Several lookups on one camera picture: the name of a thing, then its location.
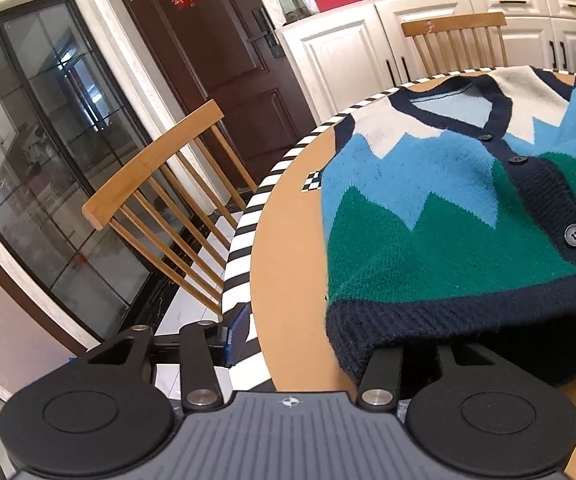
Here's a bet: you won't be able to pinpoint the blue green knitted vest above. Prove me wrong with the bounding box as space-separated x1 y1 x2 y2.
320 66 576 386

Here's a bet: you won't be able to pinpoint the wooden chair by glass door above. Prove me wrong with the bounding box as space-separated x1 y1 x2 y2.
82 100 257 318

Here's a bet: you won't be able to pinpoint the black framed glass door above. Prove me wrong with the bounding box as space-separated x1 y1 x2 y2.
0 0 177 338

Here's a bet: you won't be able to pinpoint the white kitchen cabinets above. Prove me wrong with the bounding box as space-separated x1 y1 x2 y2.
278 0 576 122

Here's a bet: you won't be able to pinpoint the dark brown entrance door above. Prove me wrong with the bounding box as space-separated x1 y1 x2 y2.
123 0 315 182

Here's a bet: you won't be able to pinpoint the wooden chair by cabinets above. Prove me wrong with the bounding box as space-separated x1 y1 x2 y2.
402 12 509 76

